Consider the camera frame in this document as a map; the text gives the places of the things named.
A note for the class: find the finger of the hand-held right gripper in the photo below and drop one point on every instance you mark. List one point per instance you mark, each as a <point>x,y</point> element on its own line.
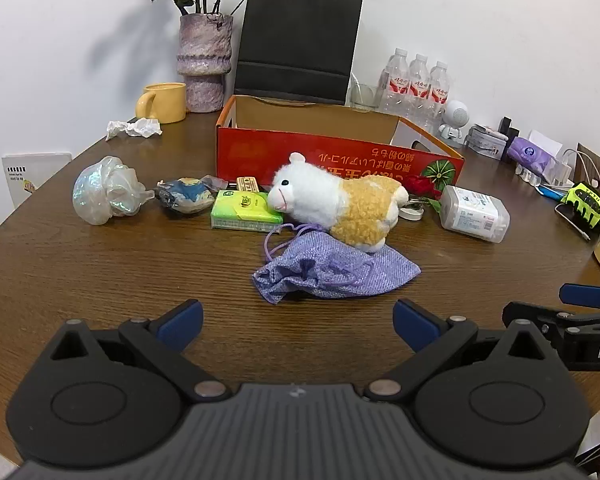
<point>585,295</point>
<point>530,312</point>

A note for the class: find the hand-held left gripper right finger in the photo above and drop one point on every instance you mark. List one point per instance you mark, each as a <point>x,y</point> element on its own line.
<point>417,324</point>

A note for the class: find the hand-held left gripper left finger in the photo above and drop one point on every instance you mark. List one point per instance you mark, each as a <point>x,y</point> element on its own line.
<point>180,321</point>

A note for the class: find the blue yellow packaged toy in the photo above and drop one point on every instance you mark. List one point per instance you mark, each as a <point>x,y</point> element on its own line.
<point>185,196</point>

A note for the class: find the green tissue pack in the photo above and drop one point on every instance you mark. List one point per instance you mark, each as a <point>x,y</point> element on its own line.
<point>240,210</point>

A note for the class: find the red rose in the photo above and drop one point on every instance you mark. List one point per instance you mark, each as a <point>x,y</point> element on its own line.
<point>422,186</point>

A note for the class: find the iridescent plastic bag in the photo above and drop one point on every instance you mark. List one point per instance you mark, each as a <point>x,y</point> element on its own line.
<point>105,192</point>

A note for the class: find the white and tan plush alpaca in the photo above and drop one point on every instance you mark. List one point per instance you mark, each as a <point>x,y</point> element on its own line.
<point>330,200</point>

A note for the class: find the small tan patterned box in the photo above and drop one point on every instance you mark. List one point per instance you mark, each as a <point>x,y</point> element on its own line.
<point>248,184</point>

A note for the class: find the red orange cardboard box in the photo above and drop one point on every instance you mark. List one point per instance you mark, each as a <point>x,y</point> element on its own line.
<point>290,152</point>

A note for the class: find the yellow black glove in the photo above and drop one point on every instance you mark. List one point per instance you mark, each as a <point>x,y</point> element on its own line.
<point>586,205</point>

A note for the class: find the white power strip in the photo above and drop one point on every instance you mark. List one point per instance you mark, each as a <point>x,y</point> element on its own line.
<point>547,172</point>

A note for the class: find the purple wipes pack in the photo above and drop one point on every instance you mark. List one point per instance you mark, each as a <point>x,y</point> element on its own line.
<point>530,154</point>

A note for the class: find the grey tin box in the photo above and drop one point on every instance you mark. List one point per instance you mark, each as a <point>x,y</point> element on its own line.
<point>482,147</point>

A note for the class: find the pink white patterned case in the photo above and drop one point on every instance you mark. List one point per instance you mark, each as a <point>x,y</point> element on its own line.
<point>487,132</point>

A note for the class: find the small black box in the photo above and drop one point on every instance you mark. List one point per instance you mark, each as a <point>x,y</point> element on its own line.
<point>507,127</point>

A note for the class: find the crumpled white tissue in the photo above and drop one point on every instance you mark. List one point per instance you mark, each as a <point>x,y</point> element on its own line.
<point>137,128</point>

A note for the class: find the white printed card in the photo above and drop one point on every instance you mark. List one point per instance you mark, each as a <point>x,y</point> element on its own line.
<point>35,177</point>

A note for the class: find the white robot figurine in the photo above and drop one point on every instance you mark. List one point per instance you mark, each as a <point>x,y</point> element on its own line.
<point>454,116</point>

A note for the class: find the yellow mug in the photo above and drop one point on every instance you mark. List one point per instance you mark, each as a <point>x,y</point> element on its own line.
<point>166,102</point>

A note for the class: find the clear water bottle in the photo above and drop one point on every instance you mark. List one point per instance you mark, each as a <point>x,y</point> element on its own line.
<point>439,95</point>
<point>394,82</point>
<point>418,87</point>

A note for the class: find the green glass cup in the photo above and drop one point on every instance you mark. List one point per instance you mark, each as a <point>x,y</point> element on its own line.
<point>364,97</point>

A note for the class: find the white spoon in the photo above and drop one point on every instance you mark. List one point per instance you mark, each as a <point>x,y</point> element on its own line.
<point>356,85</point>

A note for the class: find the purple textured vase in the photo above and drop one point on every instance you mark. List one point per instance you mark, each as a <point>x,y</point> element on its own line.
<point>204,55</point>

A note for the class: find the black paper bag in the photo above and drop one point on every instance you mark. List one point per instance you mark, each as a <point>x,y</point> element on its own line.
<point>297,40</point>

